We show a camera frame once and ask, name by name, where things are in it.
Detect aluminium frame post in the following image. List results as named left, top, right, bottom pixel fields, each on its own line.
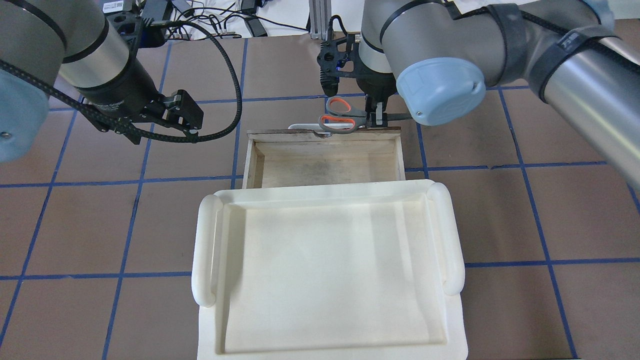
left=308, top=0, right=332, bottom=41

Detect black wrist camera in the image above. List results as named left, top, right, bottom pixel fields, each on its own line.
left=317, top=14, right=358, bottom=97

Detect black power brick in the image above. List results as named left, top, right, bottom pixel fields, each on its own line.
left=244, top=17, right=268, bottom=38

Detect white drawer handle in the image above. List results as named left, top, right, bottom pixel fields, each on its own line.
left=287, top=122, right=354, bottom=133

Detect open wooden drawer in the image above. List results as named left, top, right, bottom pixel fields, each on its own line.
left=242, top=127, right=406, bottom=189

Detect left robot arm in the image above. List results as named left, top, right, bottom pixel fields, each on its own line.
left=0, top=0, right=204, bottom=162

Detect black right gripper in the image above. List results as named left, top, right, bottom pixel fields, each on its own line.
left=358, top=65, right=397, bottom=128

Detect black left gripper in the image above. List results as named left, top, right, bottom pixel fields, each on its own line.
left=75, top=75, right=204, bottom=132

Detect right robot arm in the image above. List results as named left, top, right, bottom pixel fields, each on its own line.
left=361, top=0, right=640, bottom=188

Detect grey orange handled scissors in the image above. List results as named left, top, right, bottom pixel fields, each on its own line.
left=317, top=95, right=412, bottom=135

